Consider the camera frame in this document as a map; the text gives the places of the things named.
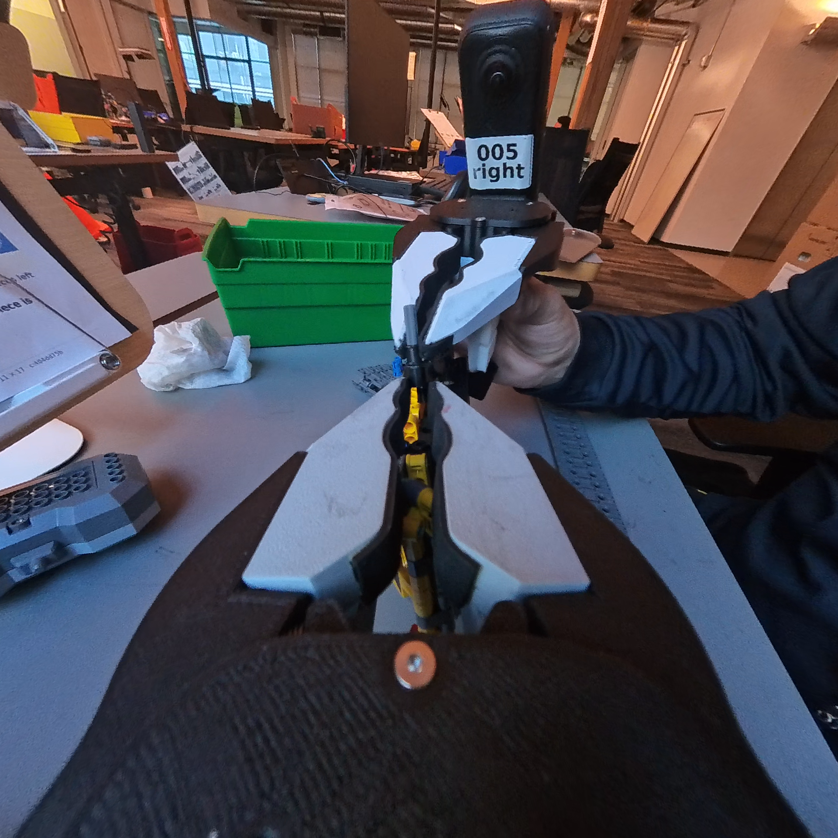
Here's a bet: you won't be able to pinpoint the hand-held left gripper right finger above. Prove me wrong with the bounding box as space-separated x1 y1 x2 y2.
429 383 590 613

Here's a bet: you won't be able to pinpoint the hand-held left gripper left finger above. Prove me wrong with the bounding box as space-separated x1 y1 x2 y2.
244 383 402 603

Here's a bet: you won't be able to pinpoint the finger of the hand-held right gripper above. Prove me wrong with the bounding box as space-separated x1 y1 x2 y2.
419 237 536 349
391 232 460 348

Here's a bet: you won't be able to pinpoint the yellow black toy car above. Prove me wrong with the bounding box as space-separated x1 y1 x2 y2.
386 304 460 636

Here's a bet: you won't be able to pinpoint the green plastic bin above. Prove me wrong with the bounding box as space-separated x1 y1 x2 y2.
203 218 405 348

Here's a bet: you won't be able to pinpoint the person's right hand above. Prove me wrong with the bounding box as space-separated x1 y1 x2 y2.
491 275 581 392

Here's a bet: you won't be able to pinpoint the printed paper sheet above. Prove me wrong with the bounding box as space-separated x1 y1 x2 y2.
325 192 428 223

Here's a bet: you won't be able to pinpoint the flat grey track strip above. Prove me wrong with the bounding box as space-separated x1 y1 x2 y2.
542 402 629 532

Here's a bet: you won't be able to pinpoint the black monitor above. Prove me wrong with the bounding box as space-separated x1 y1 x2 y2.
347 0 411 146

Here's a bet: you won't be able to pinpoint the orange cardboard divider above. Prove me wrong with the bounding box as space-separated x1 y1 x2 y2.
290 98 346 140

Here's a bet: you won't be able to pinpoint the crumpled white tissue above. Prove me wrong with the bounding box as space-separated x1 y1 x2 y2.
137 319 253 392

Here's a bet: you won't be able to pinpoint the white leaning boards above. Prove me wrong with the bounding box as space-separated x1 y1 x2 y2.
632 108 726 244

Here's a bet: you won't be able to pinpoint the black white printed sign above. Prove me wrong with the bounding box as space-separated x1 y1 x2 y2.
167 141 231 200

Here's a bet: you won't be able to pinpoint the dark red crate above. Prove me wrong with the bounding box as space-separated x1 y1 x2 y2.
114 224 203 272

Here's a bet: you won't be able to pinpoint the grey building block assembly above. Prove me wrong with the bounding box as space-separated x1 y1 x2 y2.
0 453 161 597

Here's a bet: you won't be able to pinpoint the person's upper body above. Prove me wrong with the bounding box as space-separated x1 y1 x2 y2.
694 419 838 760

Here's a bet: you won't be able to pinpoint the large paned window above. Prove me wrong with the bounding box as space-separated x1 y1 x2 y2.
177 29 274 106

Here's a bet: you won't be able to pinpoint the instruction sheet on stand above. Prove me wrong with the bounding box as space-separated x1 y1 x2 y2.
0 124 155 492

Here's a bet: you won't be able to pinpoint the red plastic part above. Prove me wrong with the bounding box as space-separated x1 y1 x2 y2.
64 195 113 244

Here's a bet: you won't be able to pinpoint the long wooden workbench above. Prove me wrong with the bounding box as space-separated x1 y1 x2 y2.
29 141 179 168

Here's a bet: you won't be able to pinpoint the printed instruction sheet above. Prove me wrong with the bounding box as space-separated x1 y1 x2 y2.
0 203 132 403

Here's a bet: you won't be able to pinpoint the yellow storage bin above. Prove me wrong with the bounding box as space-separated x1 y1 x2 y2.
29 110 113 143

